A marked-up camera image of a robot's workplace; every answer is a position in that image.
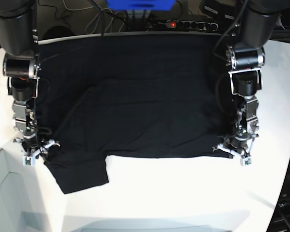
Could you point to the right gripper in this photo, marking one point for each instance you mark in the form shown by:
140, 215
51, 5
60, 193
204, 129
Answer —
33, 147

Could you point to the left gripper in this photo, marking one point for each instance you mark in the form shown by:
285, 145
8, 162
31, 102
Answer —
237, 145

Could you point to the black T-shirt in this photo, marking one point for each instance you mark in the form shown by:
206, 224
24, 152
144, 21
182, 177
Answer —
139, 96

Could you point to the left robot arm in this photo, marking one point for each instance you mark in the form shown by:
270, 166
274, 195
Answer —
241, 48

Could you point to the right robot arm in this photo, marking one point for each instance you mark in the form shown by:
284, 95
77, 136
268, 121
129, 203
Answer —
19, 39

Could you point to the black power strip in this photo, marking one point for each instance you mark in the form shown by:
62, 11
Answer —
191, 25

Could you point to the blue plastic box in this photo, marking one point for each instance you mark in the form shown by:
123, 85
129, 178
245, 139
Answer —
163, 5

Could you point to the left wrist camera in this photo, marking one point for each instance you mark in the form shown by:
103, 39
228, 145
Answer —
245, 161

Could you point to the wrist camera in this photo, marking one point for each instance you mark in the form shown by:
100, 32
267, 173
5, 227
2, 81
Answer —
245, 161
29, 161

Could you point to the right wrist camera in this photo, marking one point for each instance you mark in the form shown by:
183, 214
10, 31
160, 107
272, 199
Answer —
29, 161

